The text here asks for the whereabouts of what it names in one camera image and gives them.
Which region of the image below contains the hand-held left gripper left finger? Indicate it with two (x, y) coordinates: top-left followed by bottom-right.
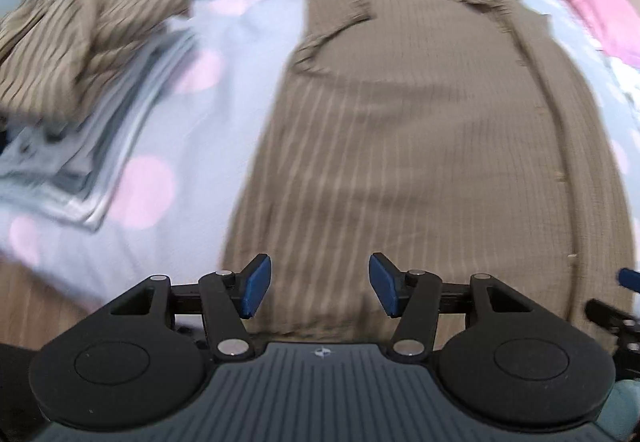
(102, 253), (273, 363)

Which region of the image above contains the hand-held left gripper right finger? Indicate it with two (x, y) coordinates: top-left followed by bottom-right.
(368, 252), (538, 363)

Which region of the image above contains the brown striped shirt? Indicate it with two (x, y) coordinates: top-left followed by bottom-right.
(0, 0), (196, 123)
(220, 0), (636, 348)

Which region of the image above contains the stack of folded clothes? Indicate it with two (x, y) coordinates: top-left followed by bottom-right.
(0, 29), (201, 233)

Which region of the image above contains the teal cloth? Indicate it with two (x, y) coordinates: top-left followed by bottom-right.
(605, 378), (640, 442)

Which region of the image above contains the pink pillow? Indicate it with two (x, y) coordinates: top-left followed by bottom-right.
(517, 0), (640, 67)

